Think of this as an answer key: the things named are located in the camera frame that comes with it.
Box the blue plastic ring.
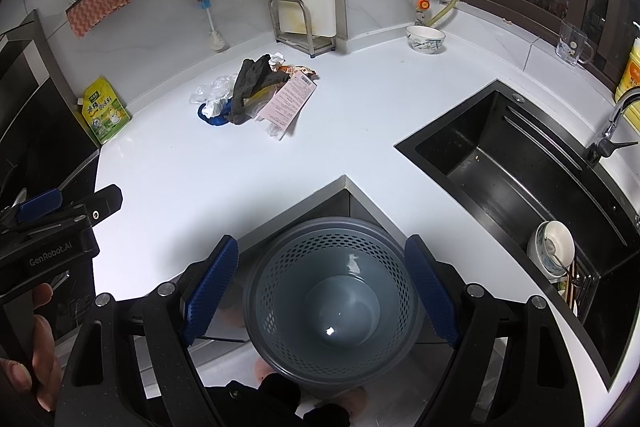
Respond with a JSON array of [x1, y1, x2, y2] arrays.
[[196, 100, 234, 128]]

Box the clear plastic bag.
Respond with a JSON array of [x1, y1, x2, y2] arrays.
[[189, 75, 238, 105]]

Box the black cloth rag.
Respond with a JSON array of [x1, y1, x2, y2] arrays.
[[228, 54, 290, 124]]

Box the orange snack wrapper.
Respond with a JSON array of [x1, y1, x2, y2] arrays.
[[278, 65, 319, 80]]

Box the grey perforated trash bin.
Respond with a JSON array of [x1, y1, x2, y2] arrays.
[[243, 217, 424, 395]]

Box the black kitchen sink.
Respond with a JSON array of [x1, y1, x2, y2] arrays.
[[396, 81, 639, 386]]

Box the person's left hand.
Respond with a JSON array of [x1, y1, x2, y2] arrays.
[[0, 282, 64, 413]]

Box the green yellow detergent pouch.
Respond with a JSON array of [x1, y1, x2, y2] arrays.
[[77, 76, 131, 145]]

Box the white dishes in sink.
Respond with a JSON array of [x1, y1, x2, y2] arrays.
[[527, 221, 576, 283]]

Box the white bottle brush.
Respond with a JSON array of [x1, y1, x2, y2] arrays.
[[198, 0, 228, 52]]

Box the orange patterned dishcloth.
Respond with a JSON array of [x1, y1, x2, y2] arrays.
[[66, 0, 131, 39]]

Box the crumpled white paper tissue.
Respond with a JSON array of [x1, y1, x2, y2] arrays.
[[269, 52, 285, 70]]

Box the patterned ceramic bowl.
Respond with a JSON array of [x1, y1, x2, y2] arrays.
[[406, 25, 446, 54]]

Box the steel cutting board rack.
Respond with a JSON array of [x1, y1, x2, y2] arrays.
[[268, 0, 337, 58]]

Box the clear glass mug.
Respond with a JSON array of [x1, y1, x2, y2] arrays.
[[555, 20, 594, 66]]

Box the yellow oil bottle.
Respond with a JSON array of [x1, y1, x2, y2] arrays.
[[614, 36, 640, 131]]

